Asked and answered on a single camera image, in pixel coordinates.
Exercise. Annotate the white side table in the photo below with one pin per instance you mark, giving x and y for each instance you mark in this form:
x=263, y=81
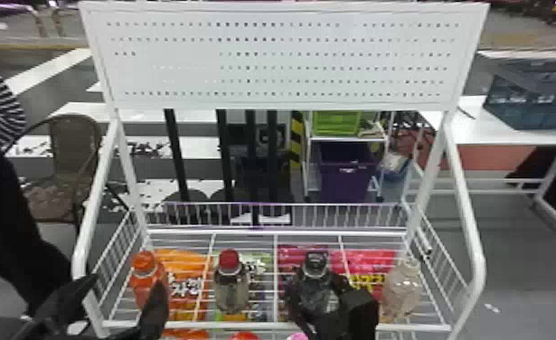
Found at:
x=491, y=130

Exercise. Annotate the orange bottle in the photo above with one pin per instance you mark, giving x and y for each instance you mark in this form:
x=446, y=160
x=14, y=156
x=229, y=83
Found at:
x=143, y=275

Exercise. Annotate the brown mesh chair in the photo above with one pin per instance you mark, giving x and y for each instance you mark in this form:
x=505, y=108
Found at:
x=71, y=142

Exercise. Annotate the purple crate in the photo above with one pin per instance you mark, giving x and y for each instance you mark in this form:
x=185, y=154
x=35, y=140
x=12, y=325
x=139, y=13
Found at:
x=346, y=173

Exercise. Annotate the pink snack packet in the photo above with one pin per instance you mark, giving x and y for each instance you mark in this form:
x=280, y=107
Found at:
x=367, y=263

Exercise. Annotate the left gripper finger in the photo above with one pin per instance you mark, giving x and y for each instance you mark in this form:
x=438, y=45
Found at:
x=64, y=304
x=154, y=313

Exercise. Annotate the yellow black striped post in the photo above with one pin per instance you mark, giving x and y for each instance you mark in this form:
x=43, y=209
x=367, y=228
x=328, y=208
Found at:
x=296, y=137

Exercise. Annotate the white shelf trolley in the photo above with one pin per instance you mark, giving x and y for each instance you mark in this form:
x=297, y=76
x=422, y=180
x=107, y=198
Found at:
x=308, y=156

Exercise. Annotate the blue crate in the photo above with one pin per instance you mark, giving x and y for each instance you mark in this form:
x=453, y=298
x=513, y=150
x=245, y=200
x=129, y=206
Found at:
x=534, y=102

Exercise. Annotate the clear beige bottle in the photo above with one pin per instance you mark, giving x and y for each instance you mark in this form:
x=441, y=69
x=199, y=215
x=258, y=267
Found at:
x=402, y=289

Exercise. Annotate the orange snack packet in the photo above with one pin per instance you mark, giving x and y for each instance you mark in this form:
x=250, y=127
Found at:
x=182, y=270

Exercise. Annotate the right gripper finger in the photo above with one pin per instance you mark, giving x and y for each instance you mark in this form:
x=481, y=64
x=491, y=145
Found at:
x=299, y=313

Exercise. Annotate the green basket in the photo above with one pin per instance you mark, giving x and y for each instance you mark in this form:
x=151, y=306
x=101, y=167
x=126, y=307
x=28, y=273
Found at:
x=335, y=123

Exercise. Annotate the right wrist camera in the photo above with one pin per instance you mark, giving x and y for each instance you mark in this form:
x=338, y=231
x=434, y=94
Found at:
x=356, y=315

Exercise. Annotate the red capped grey bottle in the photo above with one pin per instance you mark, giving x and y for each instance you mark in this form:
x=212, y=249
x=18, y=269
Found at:
x=230, y=285

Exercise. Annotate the black bottle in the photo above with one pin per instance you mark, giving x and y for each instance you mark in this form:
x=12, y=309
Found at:
x=314, y=285

